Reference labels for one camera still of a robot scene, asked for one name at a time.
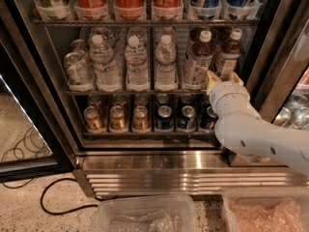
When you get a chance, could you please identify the red soda can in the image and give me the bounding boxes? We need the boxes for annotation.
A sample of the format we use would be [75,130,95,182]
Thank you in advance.
[152,0,183,20]
[114,0,146,20]
[74,0,108,20]

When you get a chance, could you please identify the black power cable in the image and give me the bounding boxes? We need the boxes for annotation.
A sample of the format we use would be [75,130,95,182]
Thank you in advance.
[40,177,104,217]

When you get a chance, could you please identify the blue can front right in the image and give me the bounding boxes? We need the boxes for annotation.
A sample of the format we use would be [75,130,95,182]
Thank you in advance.
[200,106,218,131]

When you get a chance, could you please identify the red soda can left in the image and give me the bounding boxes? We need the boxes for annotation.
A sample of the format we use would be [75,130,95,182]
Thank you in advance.
[74,0,108,20]

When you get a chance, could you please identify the gold can front middle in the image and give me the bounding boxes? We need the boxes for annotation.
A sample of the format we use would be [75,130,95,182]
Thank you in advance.
[109,105,127,133]

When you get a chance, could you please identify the clear bubble wrap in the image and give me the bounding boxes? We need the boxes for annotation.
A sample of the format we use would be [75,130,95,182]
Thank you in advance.
[108,210,181,232]

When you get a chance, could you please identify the white green can top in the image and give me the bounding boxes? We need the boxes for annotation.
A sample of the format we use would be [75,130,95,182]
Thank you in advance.
[36,0,70,20]

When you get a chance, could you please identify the blue can front middle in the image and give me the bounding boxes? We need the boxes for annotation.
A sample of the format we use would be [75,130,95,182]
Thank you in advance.
[178,105,196,131]

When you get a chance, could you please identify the silver white can front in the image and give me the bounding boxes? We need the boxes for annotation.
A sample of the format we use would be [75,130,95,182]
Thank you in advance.
[64,52,94,92]

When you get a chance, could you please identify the red soda can right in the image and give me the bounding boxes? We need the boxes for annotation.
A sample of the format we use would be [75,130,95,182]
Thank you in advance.
[152,0,183,20]

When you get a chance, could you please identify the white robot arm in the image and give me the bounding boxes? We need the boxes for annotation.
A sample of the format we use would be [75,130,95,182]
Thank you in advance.
[205,71,309,176]

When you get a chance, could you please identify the upper wire shelf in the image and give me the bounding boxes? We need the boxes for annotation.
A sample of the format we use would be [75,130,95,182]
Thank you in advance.
[34,19,259,27]

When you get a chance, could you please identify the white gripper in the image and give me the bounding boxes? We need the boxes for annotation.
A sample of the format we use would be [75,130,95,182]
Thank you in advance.
[206,71,259,118]

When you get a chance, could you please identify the steel fridge base grille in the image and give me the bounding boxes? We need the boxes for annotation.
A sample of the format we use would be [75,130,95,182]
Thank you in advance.
[73,151,309,197]

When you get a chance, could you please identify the clear water bottle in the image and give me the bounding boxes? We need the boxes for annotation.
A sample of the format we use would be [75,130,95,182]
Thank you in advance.
[90,34,122,92]
[125,36,150,91]
[155,35,177,91]

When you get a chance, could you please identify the gold can front left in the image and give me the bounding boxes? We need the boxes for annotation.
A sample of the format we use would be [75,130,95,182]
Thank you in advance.
[84,106,105,133]

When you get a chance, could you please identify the middle wire shelf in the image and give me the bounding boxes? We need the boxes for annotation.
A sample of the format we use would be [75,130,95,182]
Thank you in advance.
[65,90,207,96]

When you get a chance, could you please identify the clear water bottle middle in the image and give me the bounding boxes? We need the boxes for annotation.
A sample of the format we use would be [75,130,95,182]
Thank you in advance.
[125,36,150,91]

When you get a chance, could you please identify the clear plastic bin left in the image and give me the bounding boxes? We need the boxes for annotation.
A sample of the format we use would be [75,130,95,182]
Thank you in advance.
[96,194,198,232]

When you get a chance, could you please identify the clear plastic bin right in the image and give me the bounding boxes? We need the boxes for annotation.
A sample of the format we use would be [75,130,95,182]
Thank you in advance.
[221,187,309,232]

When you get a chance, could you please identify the brown tea bottle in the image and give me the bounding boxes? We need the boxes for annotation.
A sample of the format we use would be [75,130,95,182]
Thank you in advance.
[214,28,242,80]
[183,30,213,90]

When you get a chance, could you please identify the wire shelf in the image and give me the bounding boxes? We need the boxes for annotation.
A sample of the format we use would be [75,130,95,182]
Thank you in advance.
[65,90,207,96]
[34,19,259,27]

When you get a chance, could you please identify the clear plastic bin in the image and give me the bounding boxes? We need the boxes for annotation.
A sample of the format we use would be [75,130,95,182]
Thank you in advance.
[96,194,198,232]
[221,187,309,232]

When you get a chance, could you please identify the clear water bottle right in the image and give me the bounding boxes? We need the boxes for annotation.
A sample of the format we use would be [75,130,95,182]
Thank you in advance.
[155,35,177,91]

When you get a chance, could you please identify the red soda can middle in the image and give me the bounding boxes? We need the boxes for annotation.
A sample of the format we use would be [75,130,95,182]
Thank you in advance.
[114,0,146,20]

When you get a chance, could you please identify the open glass fridge door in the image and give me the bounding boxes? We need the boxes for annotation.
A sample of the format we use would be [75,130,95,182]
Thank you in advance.
[0,4,73,184]

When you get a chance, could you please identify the pink bubble wrap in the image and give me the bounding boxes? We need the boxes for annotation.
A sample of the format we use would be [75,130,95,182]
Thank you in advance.
[230,198,308,232]

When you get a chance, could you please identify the silver can behind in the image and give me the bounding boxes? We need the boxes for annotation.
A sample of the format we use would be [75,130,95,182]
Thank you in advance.
[70,39,89,57]

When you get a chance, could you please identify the gold can front right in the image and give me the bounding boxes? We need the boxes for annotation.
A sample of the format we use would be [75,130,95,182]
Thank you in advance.
[133,106,150,132]

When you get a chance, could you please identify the blue can front left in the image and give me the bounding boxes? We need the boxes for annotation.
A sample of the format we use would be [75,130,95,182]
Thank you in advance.
[155,105,173,131]

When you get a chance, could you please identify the clear water bottle left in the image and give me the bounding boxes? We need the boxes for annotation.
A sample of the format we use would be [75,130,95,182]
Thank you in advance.
[90,34,122,92]

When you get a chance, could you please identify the right fridge glass door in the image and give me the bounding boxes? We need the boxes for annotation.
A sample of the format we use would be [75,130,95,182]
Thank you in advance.
[240,0,309,125]

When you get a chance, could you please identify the gold can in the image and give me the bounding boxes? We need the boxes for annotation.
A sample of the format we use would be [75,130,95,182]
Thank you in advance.
[133,106,150,132]
[84,106,105,133]
[109,105,127,133]

